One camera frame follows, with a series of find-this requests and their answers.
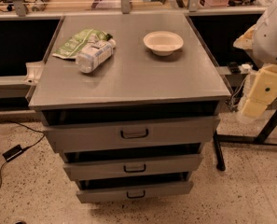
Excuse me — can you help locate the green snack bag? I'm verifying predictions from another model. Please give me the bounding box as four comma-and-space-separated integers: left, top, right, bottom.
52, 29, 113, 60

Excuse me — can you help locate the black table leg frame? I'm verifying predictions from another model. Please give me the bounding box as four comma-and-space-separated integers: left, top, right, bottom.
212, 93, 277, 172

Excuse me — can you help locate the dark handheld tool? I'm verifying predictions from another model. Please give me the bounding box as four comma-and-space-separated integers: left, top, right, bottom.
32, 0, 50, 11

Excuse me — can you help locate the grey top drawer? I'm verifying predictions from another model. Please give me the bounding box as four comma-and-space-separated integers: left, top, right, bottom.
44, 116, 219, 153

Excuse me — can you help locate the black floor cable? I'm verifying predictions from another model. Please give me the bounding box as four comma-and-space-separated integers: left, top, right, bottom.
0, 120, 47, 204

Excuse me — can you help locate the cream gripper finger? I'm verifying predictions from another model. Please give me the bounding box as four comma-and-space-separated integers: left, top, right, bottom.
241, 99, 268, 119

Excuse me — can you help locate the grey drawer cabinet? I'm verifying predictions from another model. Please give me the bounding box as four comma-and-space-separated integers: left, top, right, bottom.
30, 14, 229, 190

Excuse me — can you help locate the black power adapter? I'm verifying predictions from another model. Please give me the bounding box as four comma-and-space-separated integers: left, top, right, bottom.
3, 145, 23, 162

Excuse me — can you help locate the grey bottom drawer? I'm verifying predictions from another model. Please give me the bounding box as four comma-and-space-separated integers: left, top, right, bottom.
76, 181, 193, 203

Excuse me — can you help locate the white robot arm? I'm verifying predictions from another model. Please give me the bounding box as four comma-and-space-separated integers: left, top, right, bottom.
238, 0, 277, 119

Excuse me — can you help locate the clear plastic water bottle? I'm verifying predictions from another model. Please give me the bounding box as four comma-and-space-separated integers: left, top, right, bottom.
76, 39, 116, 74

